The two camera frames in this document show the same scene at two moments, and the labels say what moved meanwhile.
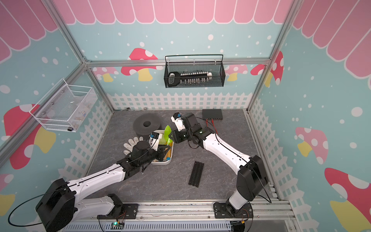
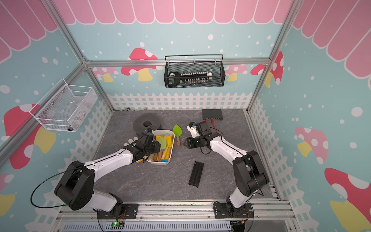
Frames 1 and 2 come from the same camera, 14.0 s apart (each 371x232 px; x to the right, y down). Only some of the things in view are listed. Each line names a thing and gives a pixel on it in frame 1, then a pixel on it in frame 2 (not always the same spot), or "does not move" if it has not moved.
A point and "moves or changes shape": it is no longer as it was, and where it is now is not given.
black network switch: (212, 114) does not move
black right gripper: (176, 138) → (190, 141)
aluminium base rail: (268, 216) does not move
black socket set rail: (175, 78) does not move
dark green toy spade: (167, 132) moves or changes shape
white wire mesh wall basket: (64, 107) does not move
